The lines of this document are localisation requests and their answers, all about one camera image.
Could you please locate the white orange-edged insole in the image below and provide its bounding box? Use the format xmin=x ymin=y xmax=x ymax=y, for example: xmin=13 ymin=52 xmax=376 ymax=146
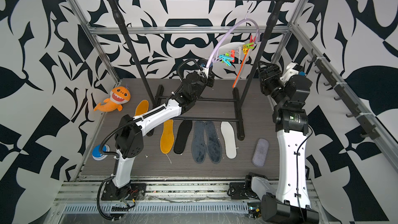
xmin=218 ymin=42 xmax=245 ymax=55

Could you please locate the black foam insole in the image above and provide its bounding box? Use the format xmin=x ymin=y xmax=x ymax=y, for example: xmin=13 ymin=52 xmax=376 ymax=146
xmin=174 ymin=120 xmax=192 ymax=155

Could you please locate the lilac round clip hanger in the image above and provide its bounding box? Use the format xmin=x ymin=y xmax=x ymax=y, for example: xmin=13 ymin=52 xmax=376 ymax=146
xmin=205 ymin=0 xmax=260 ymax=69

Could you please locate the dark grey felt insole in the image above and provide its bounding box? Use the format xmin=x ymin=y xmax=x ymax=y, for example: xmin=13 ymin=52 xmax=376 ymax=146
xmin=191 ymin=121 xmax=207 ymax=164
xmin=204 ymin=121 xmax=222 ymax=164

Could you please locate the orange fuzzy insole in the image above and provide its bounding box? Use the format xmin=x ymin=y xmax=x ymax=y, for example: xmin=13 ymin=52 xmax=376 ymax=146
xmin=134 ymin=100 xmax=149 ymax=116
xmin=160 ymin=119 xmax=175 ymax=154

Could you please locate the grey orange-edged insole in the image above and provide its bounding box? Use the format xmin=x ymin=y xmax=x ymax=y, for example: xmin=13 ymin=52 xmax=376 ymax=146
xmin=233 ymin=43 xmax=254 ymax=88

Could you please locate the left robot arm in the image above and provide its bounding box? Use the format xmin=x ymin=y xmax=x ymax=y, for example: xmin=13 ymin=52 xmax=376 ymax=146
xmin=98 ymin=59 xmax=215 ymax=201

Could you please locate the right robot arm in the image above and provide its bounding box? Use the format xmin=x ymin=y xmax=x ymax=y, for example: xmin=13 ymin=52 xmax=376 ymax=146
xmin=227 ymin=61 xmax=320 ymax=224

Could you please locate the grey fabric case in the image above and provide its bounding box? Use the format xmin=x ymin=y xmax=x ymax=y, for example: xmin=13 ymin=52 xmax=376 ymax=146
xmin=252 ymin=139 xmax=269 ymax=167

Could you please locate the orange shark plush toy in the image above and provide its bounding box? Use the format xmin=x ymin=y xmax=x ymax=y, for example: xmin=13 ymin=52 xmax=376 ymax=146
xmin=94 ymin=86 xmax=131 ymax=113

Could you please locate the black garment rack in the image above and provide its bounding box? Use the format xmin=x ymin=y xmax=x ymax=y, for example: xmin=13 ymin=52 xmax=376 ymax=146
xmin=106 ymin=0 xmax=295 ymax=141

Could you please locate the blue round button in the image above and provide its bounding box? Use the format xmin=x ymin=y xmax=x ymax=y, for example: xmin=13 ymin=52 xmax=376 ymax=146
xmin=92 ymin=144 xmax=110 ymax=161

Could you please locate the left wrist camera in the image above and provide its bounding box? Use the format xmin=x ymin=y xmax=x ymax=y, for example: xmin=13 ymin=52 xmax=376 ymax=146
xmin=198 ymin=67 xmax=209 ymax=78

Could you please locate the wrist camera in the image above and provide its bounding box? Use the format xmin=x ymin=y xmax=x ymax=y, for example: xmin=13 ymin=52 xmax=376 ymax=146
xmin=198 ymin=67 xmax=209 ymax=78
xmin=280 ymin=62 xmax=306 ymax=85

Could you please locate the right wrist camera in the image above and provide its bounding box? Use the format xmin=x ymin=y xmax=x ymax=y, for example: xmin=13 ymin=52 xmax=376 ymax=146
xmin=280 ymin=62 xmax=306 ymax=85

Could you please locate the wall hook rail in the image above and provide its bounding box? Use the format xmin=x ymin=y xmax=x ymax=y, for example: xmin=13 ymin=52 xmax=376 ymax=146
xmin=311 ymin=55 xmax=380 ymax=140

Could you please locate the white cable duct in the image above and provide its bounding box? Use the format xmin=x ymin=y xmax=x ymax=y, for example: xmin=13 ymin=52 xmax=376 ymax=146
xmin=63 ymin=202 xmax=249 ymax=214

